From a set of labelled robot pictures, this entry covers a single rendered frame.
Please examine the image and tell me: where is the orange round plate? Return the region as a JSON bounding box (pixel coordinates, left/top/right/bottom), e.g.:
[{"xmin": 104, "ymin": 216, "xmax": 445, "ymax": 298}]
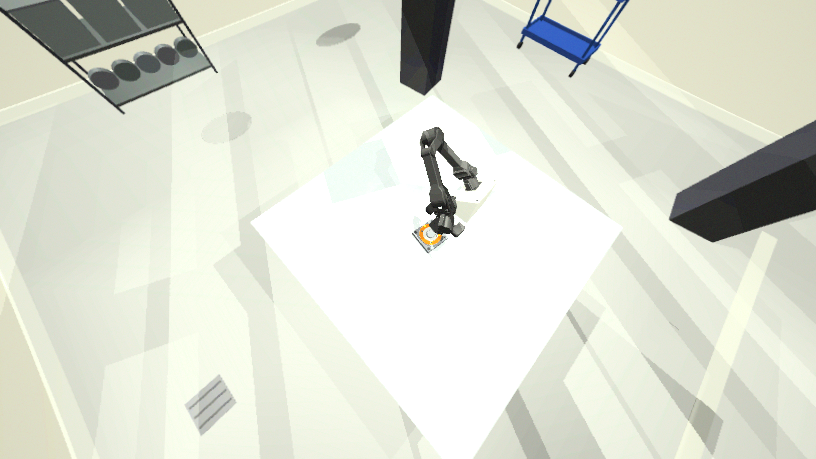
[{"xmin": 419, "ymin": 224, "xmax": 442, "ymax": 245}]

